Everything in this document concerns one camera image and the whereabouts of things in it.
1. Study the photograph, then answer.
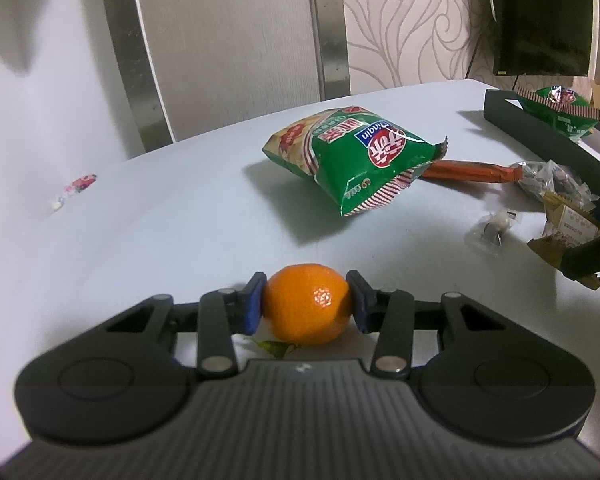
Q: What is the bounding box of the long orange snack stick packet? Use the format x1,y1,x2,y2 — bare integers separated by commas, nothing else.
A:
420,159,525,184

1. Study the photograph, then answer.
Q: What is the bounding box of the large green chip bag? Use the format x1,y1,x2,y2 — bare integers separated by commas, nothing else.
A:
261,106,449,218

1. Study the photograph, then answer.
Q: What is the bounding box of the grey panel with metal trim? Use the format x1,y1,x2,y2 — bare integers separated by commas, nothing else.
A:
97,0,352,155

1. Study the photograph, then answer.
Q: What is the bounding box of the brown gold snack packet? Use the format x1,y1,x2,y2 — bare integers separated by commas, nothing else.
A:
527,192,600,292

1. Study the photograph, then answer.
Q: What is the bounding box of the small clear wrapped candy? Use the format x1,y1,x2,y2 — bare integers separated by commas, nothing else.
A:
467,210,524,256

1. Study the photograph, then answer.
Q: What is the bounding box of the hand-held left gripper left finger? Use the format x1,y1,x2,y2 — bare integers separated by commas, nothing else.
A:
100,271,268,379

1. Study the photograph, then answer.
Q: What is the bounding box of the black tray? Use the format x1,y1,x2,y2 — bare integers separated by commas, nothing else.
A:
483,87,600,186

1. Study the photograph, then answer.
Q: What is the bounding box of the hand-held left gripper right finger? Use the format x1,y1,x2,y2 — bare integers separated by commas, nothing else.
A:
345,270,501,379

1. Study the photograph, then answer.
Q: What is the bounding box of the black television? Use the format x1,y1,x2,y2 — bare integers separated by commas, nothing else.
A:
490,0,595,77

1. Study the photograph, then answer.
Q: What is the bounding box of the clear wrapped dark snack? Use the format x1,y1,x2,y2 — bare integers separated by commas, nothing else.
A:
550,162,600,211
511,160,561,202

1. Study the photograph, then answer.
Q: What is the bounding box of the small red white wrapper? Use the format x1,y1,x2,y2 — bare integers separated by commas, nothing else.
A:
62,174,99,195

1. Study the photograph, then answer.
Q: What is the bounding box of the orange mandarin with leaf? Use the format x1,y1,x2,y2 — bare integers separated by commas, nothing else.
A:
252,262,354,359

